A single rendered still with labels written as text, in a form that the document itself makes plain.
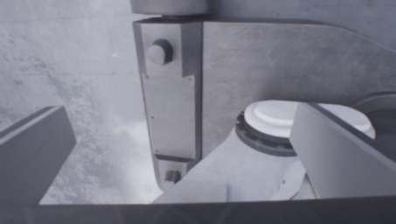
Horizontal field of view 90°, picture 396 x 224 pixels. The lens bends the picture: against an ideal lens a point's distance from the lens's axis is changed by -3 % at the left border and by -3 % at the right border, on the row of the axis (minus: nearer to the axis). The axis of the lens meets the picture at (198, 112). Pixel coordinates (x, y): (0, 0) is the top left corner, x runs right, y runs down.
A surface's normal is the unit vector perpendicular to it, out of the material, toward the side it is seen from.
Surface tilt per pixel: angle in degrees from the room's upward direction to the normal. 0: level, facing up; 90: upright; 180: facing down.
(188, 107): 0
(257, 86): 0
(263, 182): 90
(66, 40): 0
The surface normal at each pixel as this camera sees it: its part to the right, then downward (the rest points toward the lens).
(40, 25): -0.18, 0.48
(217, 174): 0.00, -0.87
